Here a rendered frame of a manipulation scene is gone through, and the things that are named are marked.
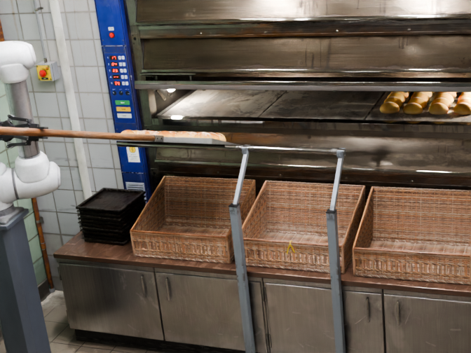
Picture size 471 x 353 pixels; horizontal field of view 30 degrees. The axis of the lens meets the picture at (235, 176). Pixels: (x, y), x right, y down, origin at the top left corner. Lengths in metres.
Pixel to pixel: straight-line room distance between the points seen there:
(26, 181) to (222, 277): 1.08
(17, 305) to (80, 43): 1.49
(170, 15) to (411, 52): 1.26
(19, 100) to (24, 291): 0.96
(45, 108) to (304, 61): 1.62
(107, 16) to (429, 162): 1.86
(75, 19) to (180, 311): 1.69
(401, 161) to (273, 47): 0.87
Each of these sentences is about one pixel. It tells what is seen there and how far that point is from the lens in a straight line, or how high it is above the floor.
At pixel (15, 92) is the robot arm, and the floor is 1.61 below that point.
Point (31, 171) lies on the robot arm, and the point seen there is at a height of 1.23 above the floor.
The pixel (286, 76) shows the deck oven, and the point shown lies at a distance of 4.52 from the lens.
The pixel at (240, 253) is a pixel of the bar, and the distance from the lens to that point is 4.29.
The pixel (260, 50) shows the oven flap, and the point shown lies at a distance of 4.55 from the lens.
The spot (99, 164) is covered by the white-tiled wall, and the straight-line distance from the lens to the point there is 5.19.
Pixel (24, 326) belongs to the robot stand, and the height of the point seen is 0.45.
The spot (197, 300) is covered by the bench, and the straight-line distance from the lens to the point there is 4.60.
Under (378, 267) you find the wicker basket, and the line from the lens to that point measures 4.21.
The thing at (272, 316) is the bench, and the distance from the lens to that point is 4.47.
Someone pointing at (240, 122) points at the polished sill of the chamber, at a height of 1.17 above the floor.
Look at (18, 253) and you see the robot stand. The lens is 4.38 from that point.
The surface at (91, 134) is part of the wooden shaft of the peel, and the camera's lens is 3.74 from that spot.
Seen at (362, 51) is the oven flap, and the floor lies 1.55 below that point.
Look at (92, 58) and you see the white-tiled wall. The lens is 4.98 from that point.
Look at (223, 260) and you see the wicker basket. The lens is 4.47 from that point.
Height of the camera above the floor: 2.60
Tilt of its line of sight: 21 degrees down
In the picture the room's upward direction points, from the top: 6 degrees counter-clockwise
